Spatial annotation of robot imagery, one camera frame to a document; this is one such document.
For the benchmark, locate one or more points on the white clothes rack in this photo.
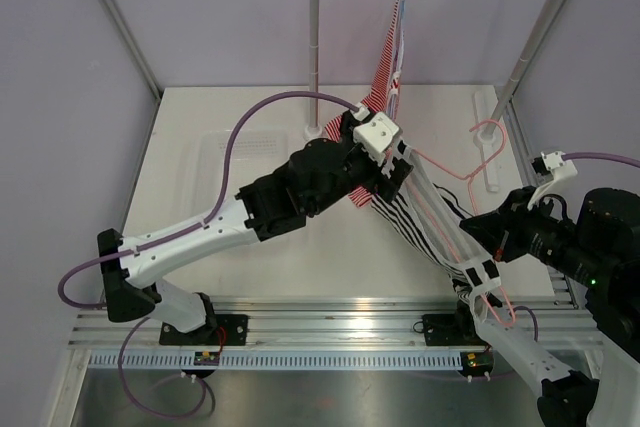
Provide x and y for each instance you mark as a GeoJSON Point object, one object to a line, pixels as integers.
{"type": "Point", "coordinates": [315, 47]}

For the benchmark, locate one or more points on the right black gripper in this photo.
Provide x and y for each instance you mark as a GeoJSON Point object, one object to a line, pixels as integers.
{"type": "Point", "coordinates": [500, 231]}

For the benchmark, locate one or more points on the aluminium rail base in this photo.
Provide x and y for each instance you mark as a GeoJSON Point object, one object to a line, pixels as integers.
{"type": "Point", "coordinates": [382, 325]}

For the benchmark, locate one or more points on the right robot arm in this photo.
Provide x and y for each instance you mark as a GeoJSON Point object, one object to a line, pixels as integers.
{"type": "Point", "coordinates": [600, 252]}

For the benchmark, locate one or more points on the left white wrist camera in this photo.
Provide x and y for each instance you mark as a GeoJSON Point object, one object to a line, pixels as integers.
{"type": "Point", "coordinates": [376, 132]}

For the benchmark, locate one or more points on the red white striped tank top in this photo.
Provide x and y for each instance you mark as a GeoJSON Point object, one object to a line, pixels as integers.
{"type": "Point", "coordinates": [384, 90]}

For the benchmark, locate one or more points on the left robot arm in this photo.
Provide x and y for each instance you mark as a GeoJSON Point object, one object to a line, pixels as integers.
{"type": "Point", "coordinates": [134, 268]}

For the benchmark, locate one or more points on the blue wire hanger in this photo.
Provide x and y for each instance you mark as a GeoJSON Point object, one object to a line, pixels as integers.
{"type": "Point", "coordinates": [404, 12]}

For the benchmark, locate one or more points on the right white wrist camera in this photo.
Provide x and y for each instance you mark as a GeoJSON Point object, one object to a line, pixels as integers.
{"type": "Point", "coordinates": [556, 173]}

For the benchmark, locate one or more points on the black white striped tank top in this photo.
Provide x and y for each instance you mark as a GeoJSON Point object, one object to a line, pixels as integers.
{"type": "Point", "coordinates": [420, 215]}

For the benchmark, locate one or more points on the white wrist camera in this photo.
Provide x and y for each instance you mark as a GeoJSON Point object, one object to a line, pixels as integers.
{"type": "Point", "coordinates": [376, 132]}
{"type": "Point", "coordinates": [556, 173]}

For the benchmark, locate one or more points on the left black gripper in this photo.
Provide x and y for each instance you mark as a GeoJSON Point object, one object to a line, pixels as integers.
{"type": "Point", "coordinates": [386, 187]}

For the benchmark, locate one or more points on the translucent plastic basket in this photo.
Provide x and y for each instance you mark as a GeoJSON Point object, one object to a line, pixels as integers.
{"type": "Point", "coordinates": [255, 153]}

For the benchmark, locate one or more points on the white slotted cable duct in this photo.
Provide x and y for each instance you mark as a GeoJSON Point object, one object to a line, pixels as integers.
{"type": "Point", "coordinates": [281, 360]}

